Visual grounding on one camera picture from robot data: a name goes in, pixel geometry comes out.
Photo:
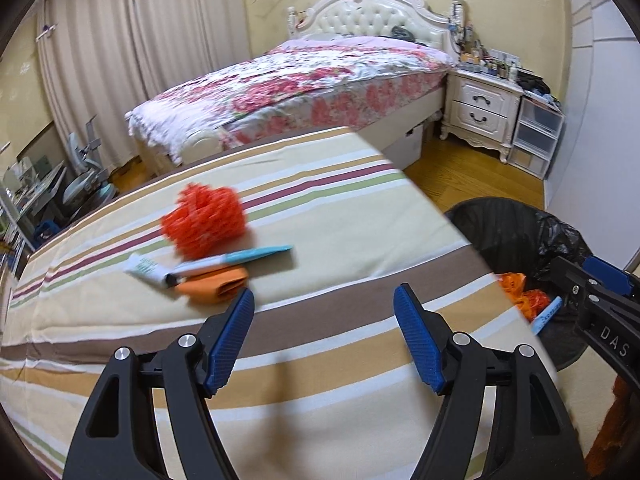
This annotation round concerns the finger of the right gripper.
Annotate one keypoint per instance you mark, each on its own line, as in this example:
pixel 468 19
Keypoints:
pixel 607 321
pixel 612 278

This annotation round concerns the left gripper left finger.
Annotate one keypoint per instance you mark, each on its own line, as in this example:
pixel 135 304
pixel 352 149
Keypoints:
pixel 116 436

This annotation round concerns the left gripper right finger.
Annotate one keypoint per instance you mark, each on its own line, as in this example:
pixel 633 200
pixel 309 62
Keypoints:
pixel 531 435

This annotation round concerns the light blue sachet stick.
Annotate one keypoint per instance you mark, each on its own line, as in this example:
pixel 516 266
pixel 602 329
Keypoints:
pixel 543 318

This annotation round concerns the red plastic bag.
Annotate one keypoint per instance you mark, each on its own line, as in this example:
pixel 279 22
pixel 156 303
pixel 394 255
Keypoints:
pixel 531 303

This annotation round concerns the orange paper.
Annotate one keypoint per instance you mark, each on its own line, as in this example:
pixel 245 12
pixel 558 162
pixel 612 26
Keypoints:
pixel 214 287

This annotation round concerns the orange plastic snack bag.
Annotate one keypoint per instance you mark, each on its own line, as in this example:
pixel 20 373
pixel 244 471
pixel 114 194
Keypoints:
pixel 513 285

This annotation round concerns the black lined trash bin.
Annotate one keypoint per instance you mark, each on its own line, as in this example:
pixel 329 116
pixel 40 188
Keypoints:
pixel 514 237

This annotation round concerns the small white ointment tube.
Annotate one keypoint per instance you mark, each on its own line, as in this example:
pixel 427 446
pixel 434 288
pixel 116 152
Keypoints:
pixel 149 271

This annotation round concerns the clear plastic drawer unit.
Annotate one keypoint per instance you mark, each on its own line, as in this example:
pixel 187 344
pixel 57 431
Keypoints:
pixel 536 136

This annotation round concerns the white two-drawer nightstand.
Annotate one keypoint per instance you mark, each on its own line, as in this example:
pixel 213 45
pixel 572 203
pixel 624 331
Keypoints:
pixel 481 110

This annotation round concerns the red foam fruit net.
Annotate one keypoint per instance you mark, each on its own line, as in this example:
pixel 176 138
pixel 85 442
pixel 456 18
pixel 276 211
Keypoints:
pixel 204 219

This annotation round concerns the grey desk chair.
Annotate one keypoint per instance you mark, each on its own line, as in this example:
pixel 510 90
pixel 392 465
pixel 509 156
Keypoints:
pixel 91 189

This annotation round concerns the white underbed storage box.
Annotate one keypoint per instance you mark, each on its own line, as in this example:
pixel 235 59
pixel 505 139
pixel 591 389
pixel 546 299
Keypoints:
pixel 407 150

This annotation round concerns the floral quilt bed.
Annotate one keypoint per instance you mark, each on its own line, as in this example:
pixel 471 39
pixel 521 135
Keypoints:
pixel 302 85

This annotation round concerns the white tufted headboard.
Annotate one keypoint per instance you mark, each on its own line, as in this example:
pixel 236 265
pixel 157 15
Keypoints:
pixel 377 18

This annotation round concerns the beige curtains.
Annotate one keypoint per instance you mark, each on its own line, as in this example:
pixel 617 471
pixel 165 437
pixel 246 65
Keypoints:
pixel 101 58

